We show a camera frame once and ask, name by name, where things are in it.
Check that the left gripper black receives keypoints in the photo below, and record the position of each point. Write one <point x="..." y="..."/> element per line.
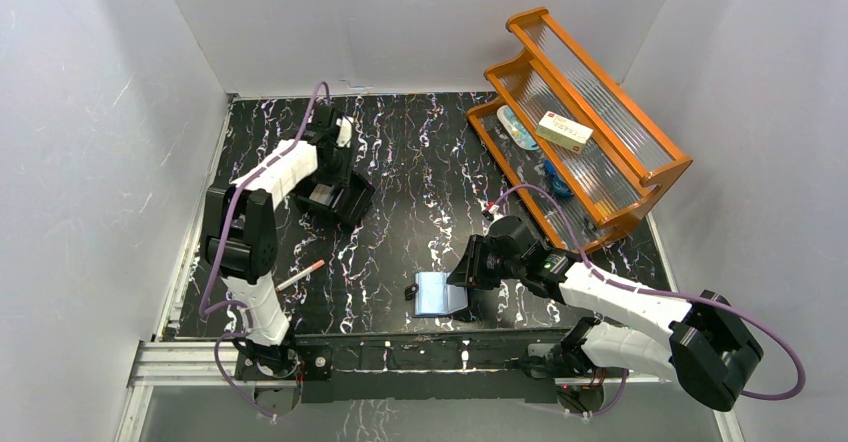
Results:
<point x="334" y="187"/>

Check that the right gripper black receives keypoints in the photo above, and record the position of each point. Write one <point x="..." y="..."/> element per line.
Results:
<point x="469" y="270"/>

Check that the black box of cards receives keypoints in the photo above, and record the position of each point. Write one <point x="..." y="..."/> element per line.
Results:
<point x="335" y="205"/>

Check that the black card holder wallet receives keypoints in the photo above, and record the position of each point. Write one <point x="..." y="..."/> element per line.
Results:
<point x="432" y="296"/>

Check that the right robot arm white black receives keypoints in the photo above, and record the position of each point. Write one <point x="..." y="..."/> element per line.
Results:
<point x="701" y="346"/>

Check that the blue small object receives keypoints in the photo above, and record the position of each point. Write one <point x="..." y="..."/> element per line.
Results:
<point x="558" y="185"/>

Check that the pink pen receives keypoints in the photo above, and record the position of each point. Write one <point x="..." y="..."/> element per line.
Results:
<point x="300" y="275"/>

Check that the orange wooden shelf rack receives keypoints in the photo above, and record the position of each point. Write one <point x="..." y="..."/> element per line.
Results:
<point x="588" y="161"/>

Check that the white blue oval package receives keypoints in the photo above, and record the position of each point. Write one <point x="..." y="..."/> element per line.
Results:
<point x="515" y="129"/>

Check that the cream cardboard box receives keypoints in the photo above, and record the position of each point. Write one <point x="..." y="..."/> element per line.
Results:
<point x="563" y="132"/>

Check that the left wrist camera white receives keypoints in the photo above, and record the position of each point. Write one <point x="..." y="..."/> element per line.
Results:
<point x="345" y="132"/>

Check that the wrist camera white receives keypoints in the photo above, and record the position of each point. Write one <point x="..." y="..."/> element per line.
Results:
<point x="345" y="132"/>
<point x="493" y="212"/>

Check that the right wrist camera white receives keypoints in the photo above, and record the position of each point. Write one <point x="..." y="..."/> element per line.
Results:
<point x="493" y="212"/>

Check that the black aluminium base frame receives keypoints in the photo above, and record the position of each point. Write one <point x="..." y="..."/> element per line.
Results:
<point x="476" y="364"/>

